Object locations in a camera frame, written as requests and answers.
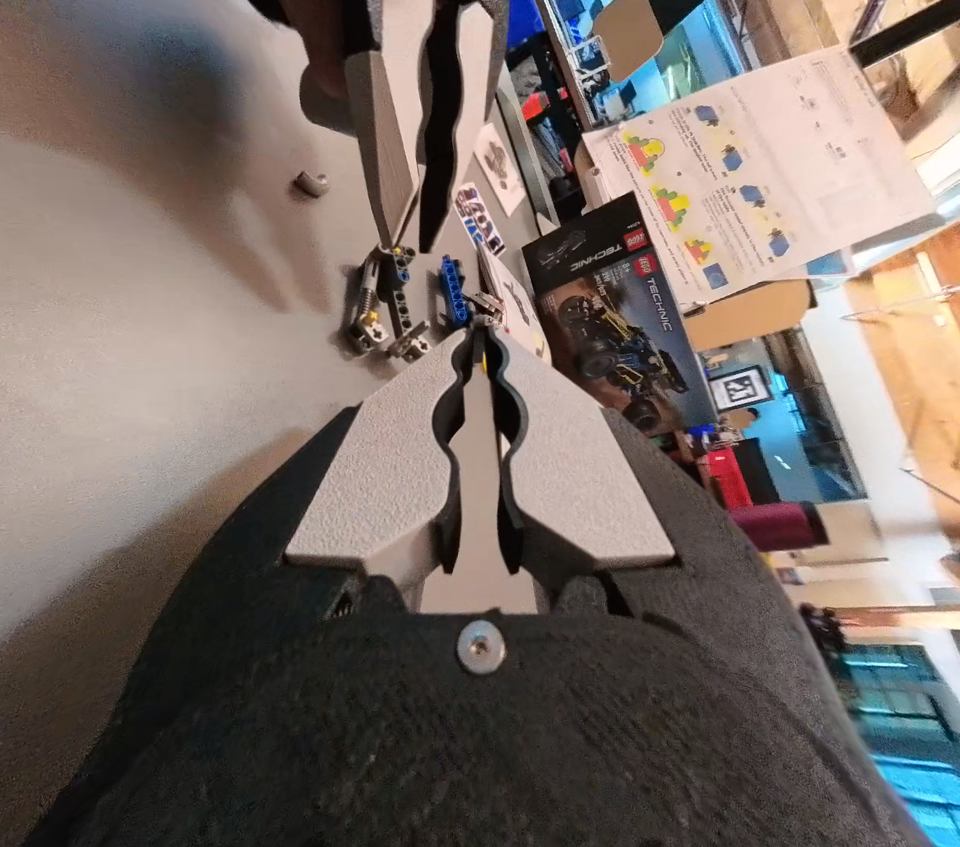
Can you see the grey flat panel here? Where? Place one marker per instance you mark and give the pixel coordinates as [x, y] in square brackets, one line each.
[529, 149]

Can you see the tan and black board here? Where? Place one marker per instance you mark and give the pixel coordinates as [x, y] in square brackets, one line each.
[645, 14]

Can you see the maroon cylinder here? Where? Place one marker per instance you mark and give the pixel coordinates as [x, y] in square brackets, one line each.
[780, 524]

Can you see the yellow lego axle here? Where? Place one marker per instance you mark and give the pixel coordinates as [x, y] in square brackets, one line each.
[486, 361]

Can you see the grey lego connector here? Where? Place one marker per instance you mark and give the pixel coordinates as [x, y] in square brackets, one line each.
[394, 254]

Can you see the red box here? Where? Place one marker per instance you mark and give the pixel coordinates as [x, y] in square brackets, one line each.
[724, 479]

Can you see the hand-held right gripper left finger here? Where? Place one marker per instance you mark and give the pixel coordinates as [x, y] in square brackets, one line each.
[375, 479]

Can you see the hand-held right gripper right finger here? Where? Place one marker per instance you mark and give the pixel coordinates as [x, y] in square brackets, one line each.
[585, 487]

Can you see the large printed instruction sheet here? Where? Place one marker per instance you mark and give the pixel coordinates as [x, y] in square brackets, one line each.
[757, 172]

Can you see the black and white marker tag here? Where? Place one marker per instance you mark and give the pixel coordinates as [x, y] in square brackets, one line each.
[739, 389]

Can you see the cardboard box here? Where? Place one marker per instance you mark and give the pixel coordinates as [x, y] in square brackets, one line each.
[750, 322]

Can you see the small grey lego bush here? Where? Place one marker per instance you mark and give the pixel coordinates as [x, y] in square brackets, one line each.
[311, 183]

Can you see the blue and grey lego assembly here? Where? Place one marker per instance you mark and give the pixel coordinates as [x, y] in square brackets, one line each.
[454, 292]

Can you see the grey lego shock absorber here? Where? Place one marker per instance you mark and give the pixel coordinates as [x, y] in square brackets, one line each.
[365, 307]

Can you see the white printed paper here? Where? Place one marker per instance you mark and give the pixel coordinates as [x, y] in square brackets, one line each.
[499, 168]

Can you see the lego sticker sheet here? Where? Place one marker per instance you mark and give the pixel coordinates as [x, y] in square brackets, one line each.
[480, 224]

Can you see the black pole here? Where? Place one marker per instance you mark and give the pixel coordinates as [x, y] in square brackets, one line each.
[900, 33]

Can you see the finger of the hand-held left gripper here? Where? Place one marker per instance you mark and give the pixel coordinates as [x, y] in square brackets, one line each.
[386, 134]
[442, 112]

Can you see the open lego instruction booklet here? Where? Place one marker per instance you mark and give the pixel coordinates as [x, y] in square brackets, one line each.
[517, 307]

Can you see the lego set box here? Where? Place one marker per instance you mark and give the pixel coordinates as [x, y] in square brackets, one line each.
[607, 307]

